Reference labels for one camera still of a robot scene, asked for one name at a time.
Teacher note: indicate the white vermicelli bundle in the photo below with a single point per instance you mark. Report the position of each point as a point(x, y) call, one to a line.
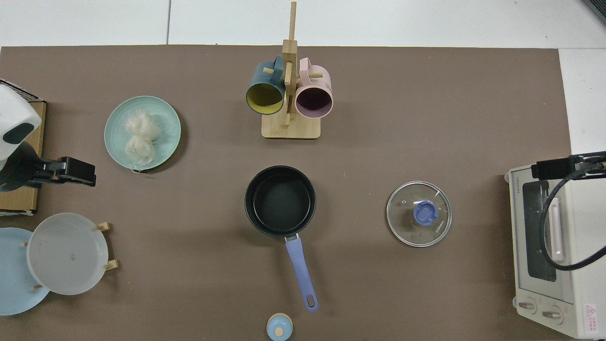
point(139, 135)

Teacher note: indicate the glass lid with blue knob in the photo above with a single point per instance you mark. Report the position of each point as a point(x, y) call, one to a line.
point(419, 214)

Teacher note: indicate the grey plate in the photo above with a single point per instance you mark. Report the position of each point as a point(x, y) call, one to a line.
point(66, 253)

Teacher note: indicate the pale green plate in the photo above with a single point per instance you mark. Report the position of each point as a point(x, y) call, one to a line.
point(165, 137)

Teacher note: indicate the wooden plate rack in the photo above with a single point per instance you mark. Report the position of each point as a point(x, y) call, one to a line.
point(111, 265)

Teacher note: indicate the light blue plate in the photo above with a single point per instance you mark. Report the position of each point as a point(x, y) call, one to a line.
point(14, 274)

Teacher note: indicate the pale toaster oven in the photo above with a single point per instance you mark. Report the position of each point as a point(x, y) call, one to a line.
point(582, 284)

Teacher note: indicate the dark grey device corner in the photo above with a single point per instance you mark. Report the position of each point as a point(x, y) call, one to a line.
point(597, 8)

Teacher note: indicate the brown table cloth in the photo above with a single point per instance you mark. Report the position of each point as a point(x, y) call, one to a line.
point(378, 118)

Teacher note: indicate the dark teal cup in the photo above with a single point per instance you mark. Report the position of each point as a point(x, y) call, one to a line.
point(265, 97)

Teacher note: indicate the wooden cup stand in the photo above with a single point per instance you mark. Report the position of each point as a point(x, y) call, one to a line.
point(291, 125)

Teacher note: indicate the pink cup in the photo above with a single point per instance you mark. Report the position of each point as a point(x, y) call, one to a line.
point(313, 102)

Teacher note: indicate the small blue round thing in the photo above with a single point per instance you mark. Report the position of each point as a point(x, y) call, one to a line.
point(279, 327)

